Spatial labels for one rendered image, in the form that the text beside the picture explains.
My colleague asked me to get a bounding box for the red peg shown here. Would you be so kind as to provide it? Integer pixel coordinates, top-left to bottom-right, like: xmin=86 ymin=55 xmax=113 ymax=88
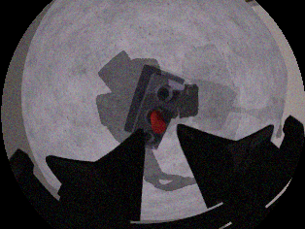
xmin=150 ymin=111 xmax=167 ymax=133

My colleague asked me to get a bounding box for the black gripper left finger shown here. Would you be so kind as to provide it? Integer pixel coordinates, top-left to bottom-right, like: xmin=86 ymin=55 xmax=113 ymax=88
xmin=46 ymin=127 xmax=145 ymax=221

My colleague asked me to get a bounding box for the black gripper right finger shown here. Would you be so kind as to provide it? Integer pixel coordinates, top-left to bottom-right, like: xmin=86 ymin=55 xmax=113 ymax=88
xmin=176 ymin=123 xmax=274 ymax=208

